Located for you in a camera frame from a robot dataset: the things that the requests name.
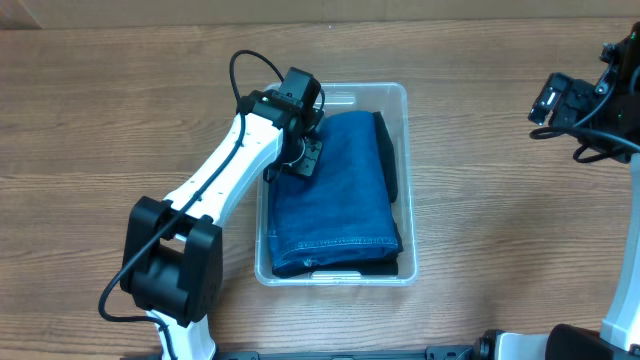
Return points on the black cloth long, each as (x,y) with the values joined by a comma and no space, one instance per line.
(386,153)

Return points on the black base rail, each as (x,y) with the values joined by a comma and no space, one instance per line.
(330,355)

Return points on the clear plastic container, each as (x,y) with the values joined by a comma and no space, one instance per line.
(390,99)

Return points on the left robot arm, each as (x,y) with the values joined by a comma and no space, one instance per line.
(172,264)

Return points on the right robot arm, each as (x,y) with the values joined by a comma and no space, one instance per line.
(604,119)

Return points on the blue terry towel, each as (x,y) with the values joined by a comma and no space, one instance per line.
(338,215)

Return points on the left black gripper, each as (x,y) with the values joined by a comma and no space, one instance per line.
(308,166)

